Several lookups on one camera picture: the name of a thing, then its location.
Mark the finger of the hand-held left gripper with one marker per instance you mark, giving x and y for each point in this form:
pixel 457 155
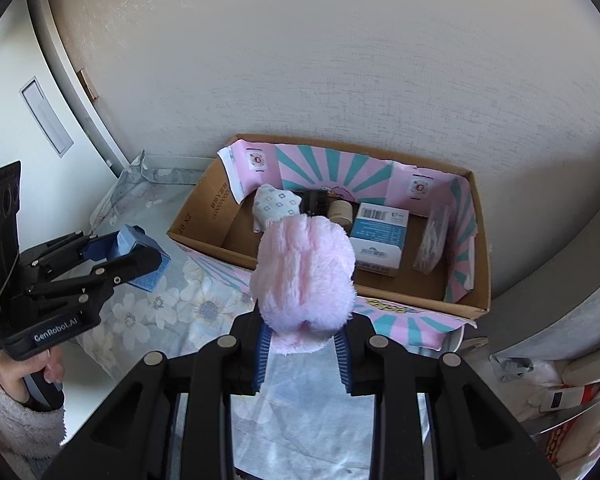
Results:
pixel 97 247
pixel 130 265

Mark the grey-blue cloth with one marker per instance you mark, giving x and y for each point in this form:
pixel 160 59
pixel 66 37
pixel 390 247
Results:
pixel 510 366

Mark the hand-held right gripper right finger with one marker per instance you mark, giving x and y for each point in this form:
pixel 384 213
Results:
pixel 344 360

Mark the beige tape roll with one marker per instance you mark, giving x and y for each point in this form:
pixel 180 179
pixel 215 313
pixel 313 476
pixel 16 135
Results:
pixel 342 212

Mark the white patterned pouch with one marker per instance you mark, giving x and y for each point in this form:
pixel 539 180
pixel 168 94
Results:
pixel 275 202

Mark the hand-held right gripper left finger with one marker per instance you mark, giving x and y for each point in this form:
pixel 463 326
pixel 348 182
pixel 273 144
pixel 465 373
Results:
pixel 262 355

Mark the red and white bag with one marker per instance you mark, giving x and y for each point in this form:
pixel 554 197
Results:
pixel 565 442

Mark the person's left hand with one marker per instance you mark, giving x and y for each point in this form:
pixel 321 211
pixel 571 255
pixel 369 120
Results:
pixel 10 375

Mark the blue and white carton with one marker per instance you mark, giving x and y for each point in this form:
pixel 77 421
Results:
pixel 380 240

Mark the white sliding door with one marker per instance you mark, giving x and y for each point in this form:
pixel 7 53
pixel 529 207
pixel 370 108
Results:
pixel 10 60

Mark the small wooden block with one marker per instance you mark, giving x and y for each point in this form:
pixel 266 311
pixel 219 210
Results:
pixel 87 85

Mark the light blue floral blanket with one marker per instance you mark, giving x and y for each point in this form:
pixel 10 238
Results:
pixel 210 305

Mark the person's left forearm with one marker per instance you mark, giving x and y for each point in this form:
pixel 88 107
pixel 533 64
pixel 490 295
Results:
pixel 15 425

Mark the cardboard box with pink lining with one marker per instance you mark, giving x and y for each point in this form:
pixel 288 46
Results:
pixel 425 287

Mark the clear plastic bag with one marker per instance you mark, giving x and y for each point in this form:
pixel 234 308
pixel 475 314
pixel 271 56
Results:
pixel 432 245

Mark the small blue box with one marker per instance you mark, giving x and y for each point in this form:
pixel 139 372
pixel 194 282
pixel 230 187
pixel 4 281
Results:
pixel 130 235

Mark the small black square item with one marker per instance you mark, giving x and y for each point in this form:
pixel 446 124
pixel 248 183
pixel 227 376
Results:
pixel 315 202

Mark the white handheld device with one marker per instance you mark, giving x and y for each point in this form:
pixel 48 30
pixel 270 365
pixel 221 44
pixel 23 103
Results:
pixel 560 398

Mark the pink fluffy cloth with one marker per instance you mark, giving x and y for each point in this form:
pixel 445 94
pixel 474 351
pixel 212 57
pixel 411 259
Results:
pixel 305 270

